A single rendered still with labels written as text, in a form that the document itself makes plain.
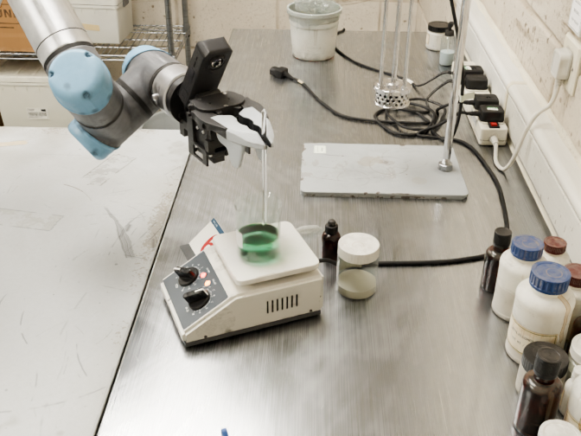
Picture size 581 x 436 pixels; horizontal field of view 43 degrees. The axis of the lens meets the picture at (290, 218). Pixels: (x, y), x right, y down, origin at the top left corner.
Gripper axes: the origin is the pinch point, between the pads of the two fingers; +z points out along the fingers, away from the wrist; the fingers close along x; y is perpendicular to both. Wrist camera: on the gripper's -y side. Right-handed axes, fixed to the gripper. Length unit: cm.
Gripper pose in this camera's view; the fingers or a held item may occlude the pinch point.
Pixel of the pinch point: (263, 137)
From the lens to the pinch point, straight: 94.1
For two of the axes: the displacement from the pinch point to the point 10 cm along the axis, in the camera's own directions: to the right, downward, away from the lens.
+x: -8.2, 2.9, -4.9
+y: -0.2, 8.4, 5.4
